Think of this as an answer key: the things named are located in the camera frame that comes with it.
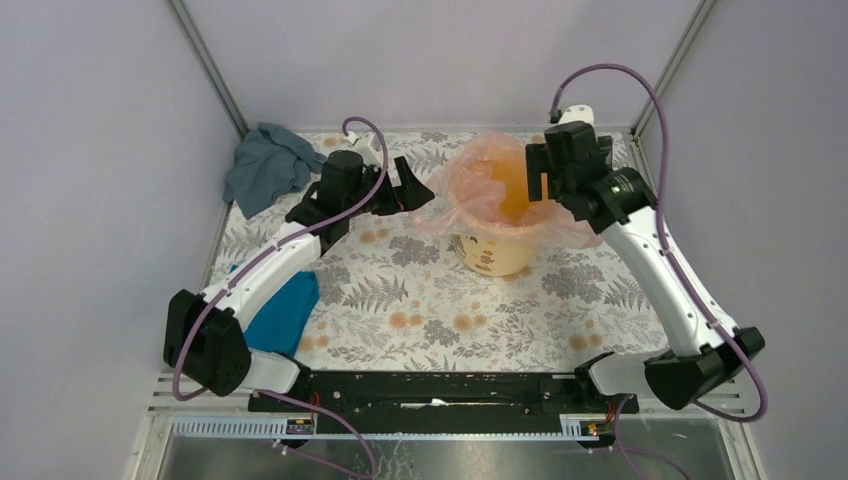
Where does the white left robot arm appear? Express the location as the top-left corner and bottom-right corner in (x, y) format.
(163, 150), (434, 411)

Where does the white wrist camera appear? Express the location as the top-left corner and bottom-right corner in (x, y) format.
(344, 132), (384, 168)
(549, 104), (595, 126)

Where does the yellow trash bin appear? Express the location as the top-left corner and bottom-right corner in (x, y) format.
(448, 133), (553, 277)

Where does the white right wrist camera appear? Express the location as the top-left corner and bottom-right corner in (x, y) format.
(549, 104), (595, 126)

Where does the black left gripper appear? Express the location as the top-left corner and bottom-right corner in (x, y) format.
(344, 155), (434, 218)

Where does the blue folded cloth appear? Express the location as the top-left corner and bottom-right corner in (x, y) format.
(220, 268), (320, 357)

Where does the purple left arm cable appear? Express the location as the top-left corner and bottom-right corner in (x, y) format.
(172, 116), (391, 480)

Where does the pink plastic trash bag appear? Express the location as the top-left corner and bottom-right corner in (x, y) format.
(411, 132), (603, 249)

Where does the floral patterned table mat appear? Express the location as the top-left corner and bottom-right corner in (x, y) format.
(187, 131), (684, 374)

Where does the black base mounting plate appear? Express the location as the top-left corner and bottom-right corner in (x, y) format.
(288, 370), (617, 435)

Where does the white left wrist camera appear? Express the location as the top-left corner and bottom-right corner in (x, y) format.
(344, 132), (384, 168)

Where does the grey crumpled cloth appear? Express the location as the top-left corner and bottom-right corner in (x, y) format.
(222, 122), (327, 219)

